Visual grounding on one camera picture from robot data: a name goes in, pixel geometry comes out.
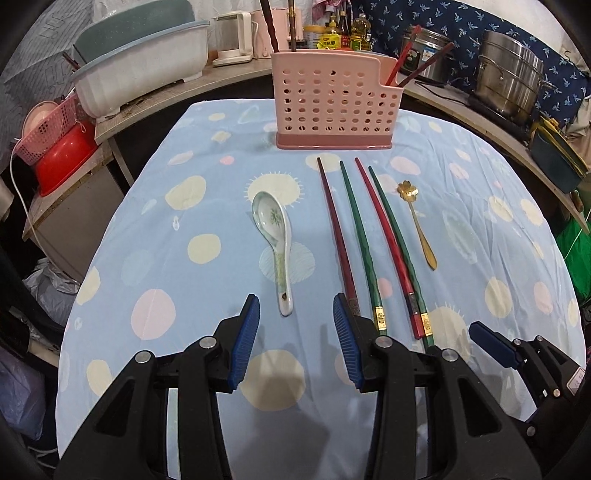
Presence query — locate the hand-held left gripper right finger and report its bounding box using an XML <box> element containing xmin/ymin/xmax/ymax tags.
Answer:
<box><xmin>331</xmin><ymin>292</ymin><xmax>542</xmax><ymax>480</ymax></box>

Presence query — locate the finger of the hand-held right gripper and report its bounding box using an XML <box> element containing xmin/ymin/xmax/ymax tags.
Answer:
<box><xmin>468</xmin><ymin>321</ymin><xmax>562</xmax><ymax>403</ymax></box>

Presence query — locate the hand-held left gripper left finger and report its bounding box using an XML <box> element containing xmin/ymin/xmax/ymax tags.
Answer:
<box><xmin>54</xmin><ymin>293</ymin><xmax>262</xmax><ymax>480</ymax></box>

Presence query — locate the green chopstick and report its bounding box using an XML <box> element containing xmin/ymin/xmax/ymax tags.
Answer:
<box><xmin>340</xmin><ymin>161</ymin><xmax>389</xmax><ymax>337</ymax></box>
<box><xmin>368</xmin><ymin>167</ymin><xmax>437</xmax><ymax>349</ymax></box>

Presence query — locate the dark red chopstick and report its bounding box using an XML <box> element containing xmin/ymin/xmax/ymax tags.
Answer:
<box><xmin>317</xmin><ymin>157</ymin><xmax>362</xmax><ymax>319</ymax></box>

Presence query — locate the gold flower spoon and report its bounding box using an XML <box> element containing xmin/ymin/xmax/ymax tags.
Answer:
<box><xmin>397</xmin><ymin>180</ymin><xmax>438</xmax><ymax>271</ymax></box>

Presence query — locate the white ceramic floral spoon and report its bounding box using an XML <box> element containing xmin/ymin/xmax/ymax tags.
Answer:
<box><xmin>252</xmin><ymin>191</ymin><xmax>295</xmax><ymax>318</ymax></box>

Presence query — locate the pink perforated utensil holder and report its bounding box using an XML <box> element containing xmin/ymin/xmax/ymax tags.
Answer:
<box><xmin>271</xmin><ymin>50</ymin><xmax>402</xmax><ymax>151</ymax></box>

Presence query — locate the dark purple chopstick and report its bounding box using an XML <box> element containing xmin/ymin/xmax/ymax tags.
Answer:
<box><xmin>397</xmin><ymin>41</ymin><xmax>456</xmax><ymax>88</ymax></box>
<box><xmin>259</xmin><ymin>0</ymin><xmax>281</xmax><ymax>53</ymax></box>

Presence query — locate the blue polka dot tablecloth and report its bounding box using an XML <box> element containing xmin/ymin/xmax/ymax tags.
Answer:
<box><xmin>55</xmin><ymin>99</ymin><xmax>588</xmax><ymax>480</ymax></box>

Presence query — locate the green plastic bag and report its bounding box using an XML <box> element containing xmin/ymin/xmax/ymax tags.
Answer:
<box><xmin>554</xmin><ymin>217</ymin><xmax>591</xmax><ymax>301</ymax></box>

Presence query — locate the stack of teal yellow bowls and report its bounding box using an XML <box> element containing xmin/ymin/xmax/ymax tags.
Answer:
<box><xmin>529</xmin><ymin>115</ymin><xmax>590</xmax><ymax>195</ymax></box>

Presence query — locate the white plastic bag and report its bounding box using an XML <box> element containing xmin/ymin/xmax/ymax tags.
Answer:
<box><xmin>23</xmin><ymin>258</ymin><xmax>87</xmax><ymax>324</ymax></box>

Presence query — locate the grey low cabinet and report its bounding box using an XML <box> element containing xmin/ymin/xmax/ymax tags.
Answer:
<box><xmin>23</xmin><ymin>152</ymin><xmax>134</xmax><ymax>282</ymax></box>

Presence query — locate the black induction cooker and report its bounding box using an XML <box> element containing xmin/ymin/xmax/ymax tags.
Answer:
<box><xmin>468</xmin><ymin>95</ymin><xmax>532</xmax><ymax>134</ymax></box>

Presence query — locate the bluish plastic bag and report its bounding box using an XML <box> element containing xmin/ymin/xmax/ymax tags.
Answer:
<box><xmin>0</xmin><ymin>351</ymin><xmax>48</xmax><ymax>439</ymax></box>

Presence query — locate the red plastic basin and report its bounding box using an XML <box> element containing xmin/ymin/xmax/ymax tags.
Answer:
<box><xmin>34</xmin><ymin>124</ymin><xmax>100</xmax><ymax>198</ymax></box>

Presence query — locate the wooden counter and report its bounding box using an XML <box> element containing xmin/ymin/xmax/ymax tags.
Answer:
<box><xmin>95</xmin><ymin>55</ymin><xmax>591</xmax><ymax>241</ymax></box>

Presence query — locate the stainless steel steamer pot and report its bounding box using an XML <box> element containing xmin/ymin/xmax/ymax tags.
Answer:
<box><xmin>475</xmin><ymin>30</ymin><xmax>557</xmax><ymax>123</ymax></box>

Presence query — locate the pink plastic basket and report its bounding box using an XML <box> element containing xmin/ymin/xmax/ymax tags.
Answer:
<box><xmin>14</xmin><ymin>97</ymin><xmax>90</xmax><ymax>164</ymax></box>

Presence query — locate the white dish drainer teal lid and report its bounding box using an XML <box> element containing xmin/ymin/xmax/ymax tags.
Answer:
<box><xmin>69</xmin><ymin>0</ymin><xmax>211</xmax><ymax>118</ymax></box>

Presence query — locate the pink round plate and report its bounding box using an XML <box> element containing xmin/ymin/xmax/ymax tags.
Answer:
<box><xmin>21</xmin><ymin>100</ymin><xmax>62</xmax><ymax>139</ymax></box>

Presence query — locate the white glass kettle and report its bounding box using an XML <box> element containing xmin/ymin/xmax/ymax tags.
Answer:
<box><xmin>212</xmin><ymin>10</ymin><xmax>254</xmax><ymax>68</ymax></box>

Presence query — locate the yellow label can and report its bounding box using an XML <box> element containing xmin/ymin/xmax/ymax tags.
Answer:
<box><xmin>302</xmin><ymin>25</ymin><xmax>327</xmax><ymax>49</ymax></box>

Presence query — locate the yellow cooking oil bottle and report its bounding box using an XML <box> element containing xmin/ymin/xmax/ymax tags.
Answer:
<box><xmin>349</xmin><ymin>14</ymin><xmax>373</xmax><ymax>51</ymax></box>

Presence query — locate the silver rice cooker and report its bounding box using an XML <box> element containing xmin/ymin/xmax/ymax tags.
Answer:
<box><xmin>402</xmin><ymin>25</ymin><xmax>456</xmax><ymax>85</ymax></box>

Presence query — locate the pink electric kettle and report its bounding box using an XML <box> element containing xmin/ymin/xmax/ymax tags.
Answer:
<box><xmin>252</xmin><ymin>7</ymin><xmax>305</xmax><ymax>58</ymax></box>

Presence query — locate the blue floral cloth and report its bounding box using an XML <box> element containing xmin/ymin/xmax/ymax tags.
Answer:
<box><xmin>355</xmin><ymin>0</ymin><xmax>591</xmax><ymax>121</ymax></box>

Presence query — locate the pink floral apron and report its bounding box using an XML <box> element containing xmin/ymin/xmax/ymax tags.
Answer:
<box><xmin>314</xmin><ymin>0</ymin><xmax>356</xmax><ymax>19</ymax></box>

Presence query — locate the white cable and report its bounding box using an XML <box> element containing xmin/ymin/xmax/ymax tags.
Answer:
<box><xmin>9</xmin><ymin>138</ymin><xmax>48</xmax><ymax>259</ymax></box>

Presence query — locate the white striped wall sheet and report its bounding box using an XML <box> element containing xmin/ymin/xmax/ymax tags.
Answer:
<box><xmin>0</xmin><ymin>0</ymin><xmax>218</xmax><ymax>118</ymax></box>

